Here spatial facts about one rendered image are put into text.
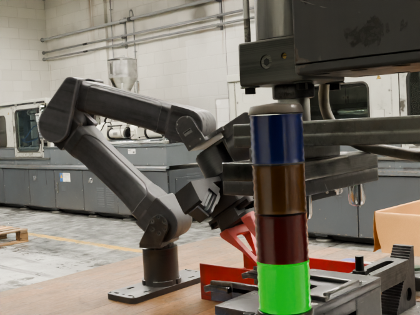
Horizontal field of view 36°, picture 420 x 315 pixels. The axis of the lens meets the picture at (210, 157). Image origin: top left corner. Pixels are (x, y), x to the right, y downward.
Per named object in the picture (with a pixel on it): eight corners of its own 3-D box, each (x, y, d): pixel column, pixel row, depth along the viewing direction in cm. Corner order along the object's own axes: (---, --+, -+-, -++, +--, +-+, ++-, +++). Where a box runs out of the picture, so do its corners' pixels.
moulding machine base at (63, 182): (-39, 204, 1146) (-43, 149, 1141) (13, 197, 1218) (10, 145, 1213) (169, 227, 760) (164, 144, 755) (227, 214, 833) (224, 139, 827)
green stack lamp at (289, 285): (278, 297, 49) (276, 254, 49) (321, 304, 47) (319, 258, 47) (248, 309, 46) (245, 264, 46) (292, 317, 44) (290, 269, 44)
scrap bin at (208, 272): (245, 282, 115) (244, 249, 114) (375, 302, 98) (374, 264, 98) (200, 299, 106) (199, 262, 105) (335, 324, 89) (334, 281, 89)
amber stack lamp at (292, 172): (274, 205, 49) (272, 162, 49) (317, 208, 46) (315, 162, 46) (243, 212, 46) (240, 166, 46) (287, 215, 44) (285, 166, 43)
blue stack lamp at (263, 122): (271, 159, 49) (269, 115, 49) (315, 159, 46) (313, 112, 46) (240, 164, 46) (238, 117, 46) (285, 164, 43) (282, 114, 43)
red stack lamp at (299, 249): (276, 251, 49) (274, 207, 49) (319, 256, 47) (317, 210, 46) (245, 261, 46) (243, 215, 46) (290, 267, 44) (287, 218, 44)
